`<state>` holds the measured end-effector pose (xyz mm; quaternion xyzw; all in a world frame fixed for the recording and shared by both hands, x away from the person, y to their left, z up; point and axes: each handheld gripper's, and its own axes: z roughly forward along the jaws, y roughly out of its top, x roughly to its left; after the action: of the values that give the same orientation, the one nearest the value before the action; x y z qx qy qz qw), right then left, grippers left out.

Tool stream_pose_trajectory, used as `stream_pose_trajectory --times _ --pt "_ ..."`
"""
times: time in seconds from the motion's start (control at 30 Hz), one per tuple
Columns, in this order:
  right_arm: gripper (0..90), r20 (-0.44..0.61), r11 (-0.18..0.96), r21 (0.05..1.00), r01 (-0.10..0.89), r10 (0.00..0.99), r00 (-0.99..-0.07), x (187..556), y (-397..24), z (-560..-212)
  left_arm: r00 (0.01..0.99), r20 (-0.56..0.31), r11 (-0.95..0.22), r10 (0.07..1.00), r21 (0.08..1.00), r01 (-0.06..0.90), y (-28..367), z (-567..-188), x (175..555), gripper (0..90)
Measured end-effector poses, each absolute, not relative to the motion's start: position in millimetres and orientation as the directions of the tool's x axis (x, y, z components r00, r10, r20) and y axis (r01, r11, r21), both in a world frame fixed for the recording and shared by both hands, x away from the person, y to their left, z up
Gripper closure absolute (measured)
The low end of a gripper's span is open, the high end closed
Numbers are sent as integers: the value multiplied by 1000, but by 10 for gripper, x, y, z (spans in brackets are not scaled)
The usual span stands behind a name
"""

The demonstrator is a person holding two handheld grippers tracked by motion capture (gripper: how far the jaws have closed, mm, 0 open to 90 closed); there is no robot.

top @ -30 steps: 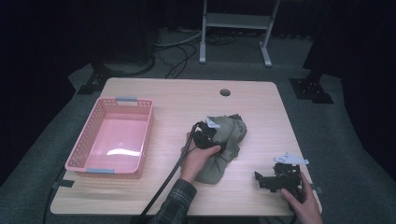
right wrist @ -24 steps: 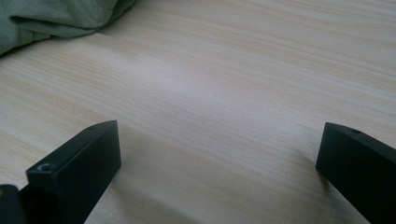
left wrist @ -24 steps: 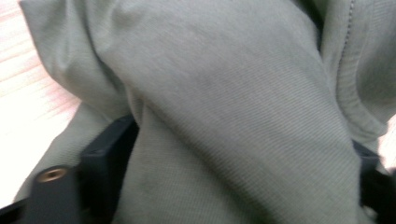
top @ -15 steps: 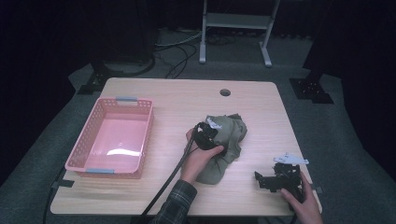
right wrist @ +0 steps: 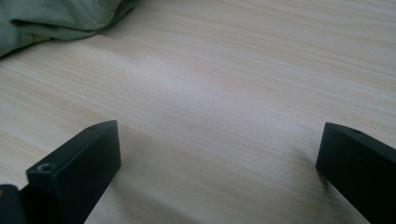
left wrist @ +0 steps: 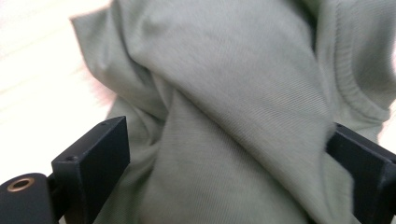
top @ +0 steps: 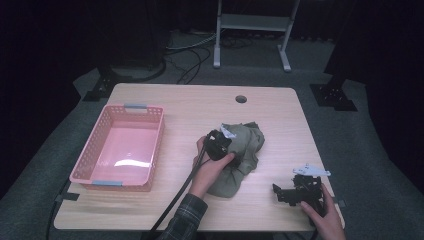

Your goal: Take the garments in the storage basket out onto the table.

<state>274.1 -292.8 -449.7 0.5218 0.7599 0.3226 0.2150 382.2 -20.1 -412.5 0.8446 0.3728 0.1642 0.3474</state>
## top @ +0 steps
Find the black stand base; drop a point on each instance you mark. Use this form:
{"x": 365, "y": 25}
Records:
{"x": 333, "y": 96}
{"x": 103, "y": 85}

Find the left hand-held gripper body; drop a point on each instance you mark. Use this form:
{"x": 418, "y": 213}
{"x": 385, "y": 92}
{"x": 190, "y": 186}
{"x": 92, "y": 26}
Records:
{"x": 217, "y": 146}

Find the person's right hand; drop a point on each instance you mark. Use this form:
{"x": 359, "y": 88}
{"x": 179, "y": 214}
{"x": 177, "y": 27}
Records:
{"x": 328, "y": 223}

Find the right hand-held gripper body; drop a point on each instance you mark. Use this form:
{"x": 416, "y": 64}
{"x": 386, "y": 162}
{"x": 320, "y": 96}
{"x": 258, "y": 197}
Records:
{"x": 308, "y": 190}

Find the olive green cloth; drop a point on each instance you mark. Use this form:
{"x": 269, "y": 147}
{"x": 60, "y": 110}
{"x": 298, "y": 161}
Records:
{"x": 246, "y": 146}

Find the pink plastic basket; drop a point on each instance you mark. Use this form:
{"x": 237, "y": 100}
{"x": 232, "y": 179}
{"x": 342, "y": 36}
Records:
{"x": 125, "y": 150}

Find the person's left hand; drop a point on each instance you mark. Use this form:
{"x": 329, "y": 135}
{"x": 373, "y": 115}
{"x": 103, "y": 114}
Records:
{"x": 207, "y": 173}

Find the white metal stand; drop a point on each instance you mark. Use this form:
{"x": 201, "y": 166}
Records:
{"x": 253, "y": 21}

